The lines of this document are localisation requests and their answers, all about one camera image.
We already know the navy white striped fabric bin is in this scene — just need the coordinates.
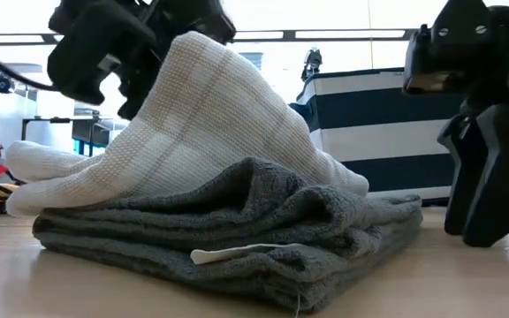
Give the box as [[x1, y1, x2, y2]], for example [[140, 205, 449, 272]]
[[289, 66, 464, 207]]

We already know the small black mounted device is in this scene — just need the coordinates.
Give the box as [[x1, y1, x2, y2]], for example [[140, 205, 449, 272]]
[[300, 46, 324, 83]]

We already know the blue lit screen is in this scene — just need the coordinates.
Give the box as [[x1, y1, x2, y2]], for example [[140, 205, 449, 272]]
[[72, 137, 107, 157]]

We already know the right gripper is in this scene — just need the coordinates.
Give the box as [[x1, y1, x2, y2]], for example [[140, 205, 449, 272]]
[[402, 0, 509, 236]]

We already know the black background table frame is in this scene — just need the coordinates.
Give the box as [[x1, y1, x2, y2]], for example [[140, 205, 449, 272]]
[[20, 112, 115, 142]]

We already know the white cloth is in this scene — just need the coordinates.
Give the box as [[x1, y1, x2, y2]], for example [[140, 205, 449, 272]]
[[5, 30, 370, 217]]

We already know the grey kitchen towel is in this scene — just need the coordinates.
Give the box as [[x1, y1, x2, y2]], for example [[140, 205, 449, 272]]
[[32, 156, 424, 314]]

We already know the white handwritten paper tag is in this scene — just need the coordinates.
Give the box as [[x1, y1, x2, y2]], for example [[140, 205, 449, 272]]
[[190, 242, 309, 266]]

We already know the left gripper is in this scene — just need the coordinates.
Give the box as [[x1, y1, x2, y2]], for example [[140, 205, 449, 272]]
[[46, 0, 238, 121]]

